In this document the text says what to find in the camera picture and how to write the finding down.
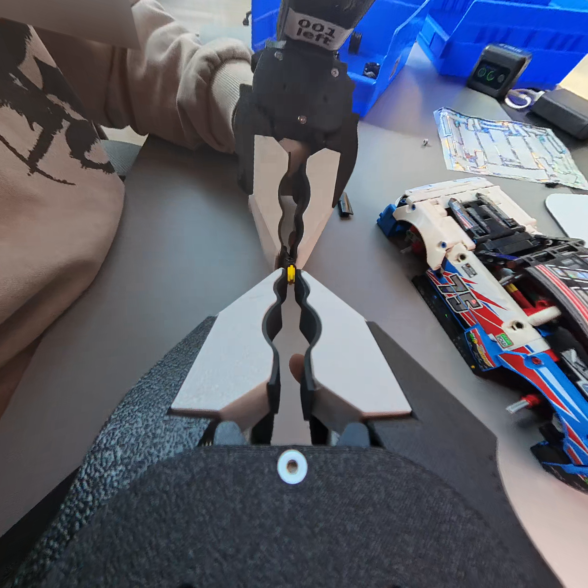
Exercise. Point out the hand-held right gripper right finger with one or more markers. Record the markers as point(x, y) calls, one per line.
point(358, 367)

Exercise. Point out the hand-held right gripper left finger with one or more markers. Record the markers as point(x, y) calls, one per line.
point(225, 367)

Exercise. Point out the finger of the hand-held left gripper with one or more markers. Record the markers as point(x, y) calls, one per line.
point(321, 193)
point(265, 183)

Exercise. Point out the black toy axle connector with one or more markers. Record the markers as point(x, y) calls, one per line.
point(284, 259)

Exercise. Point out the yellow toy axle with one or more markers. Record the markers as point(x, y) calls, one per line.
point(291, 274)

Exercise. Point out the person's left forearm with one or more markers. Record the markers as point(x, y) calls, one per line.
point(183, 82)

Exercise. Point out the person's right hand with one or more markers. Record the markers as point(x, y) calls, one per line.
point(297, 367)

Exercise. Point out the black toy clip piece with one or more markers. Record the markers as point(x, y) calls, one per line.
point(344, 204)

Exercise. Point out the small black toy part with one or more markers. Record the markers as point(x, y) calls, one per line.
point(355, 42)
point(370, 69)

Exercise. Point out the blue plastic bin with divider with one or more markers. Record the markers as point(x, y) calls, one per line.
point(381, 69)

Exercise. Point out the brick-built toy race car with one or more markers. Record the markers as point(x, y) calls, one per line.
point(459, 285)

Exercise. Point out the grey mesh chair seat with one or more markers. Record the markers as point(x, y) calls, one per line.
point(121, 156)

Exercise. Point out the holographic sticker sheet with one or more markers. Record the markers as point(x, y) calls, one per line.
point(505, 147)

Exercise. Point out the black device with round displays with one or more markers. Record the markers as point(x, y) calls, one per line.
point(496, 73)

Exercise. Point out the long blue plastic bin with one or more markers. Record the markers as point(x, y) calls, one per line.
point(505, 32)

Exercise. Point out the person's beige hoodie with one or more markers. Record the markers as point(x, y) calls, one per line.
point(46, 229)

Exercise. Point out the white stand with base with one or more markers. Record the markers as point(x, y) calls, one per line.
point(569, 213)

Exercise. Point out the black power adapter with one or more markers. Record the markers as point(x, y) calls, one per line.
point(562, 110)

